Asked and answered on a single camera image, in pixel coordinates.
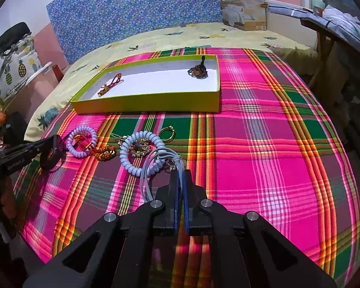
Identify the pineapple print pillow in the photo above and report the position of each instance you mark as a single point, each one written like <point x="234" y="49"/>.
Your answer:
<point x="15" y="69"/>

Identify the blue grey striped cloth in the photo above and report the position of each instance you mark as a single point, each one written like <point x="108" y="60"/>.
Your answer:
<point x="291" y="10"/>

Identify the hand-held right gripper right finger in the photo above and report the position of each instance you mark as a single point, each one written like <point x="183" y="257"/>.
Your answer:
<point x="186" y="207"/>

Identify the yellow-green cardboard box tray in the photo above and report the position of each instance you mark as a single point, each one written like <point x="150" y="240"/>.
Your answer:
<point x="156" y="81"/>

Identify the pink storage box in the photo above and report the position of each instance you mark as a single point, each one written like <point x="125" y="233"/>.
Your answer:
<point x="39" y="93"/>

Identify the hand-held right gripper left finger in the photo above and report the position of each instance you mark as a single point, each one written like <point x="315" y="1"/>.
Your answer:
<point x="175" y="204"/>

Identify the bedding set package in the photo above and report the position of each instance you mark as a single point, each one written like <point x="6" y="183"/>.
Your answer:
<point x="243" y="6"/>

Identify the red-gold hair clip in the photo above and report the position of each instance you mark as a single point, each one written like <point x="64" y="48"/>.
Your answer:
<point x="109" y="85"/>

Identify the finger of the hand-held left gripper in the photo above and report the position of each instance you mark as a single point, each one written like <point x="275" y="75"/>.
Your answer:
<point x="27" y="145"/>
<point x="24" y="157"/>

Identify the black bag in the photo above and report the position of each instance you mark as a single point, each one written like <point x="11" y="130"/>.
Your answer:
<point x="13" y="34"/>

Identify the black hair band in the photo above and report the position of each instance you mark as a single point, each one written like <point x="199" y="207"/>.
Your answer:
<point x="58" y="156"/>

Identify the gold hair clip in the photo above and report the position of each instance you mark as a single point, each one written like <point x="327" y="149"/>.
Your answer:
<point x="118" y="137"/>

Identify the yellow pineapple print bedsheet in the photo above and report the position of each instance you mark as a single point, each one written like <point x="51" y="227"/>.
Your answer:
<point x="180" y="37"/>

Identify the white plastic bag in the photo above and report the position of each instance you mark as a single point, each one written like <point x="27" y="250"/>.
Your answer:
<point x="345" y="19"/>

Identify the wooden table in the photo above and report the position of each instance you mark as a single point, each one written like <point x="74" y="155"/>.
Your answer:
<point x="327" y="45"/>

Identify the blue floral headboard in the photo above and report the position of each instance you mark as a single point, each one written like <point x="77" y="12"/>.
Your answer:
<point x="138" y="9"/>

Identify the brown hair claw clip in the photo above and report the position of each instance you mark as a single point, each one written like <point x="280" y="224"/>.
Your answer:
<point x="198" y="70"/>

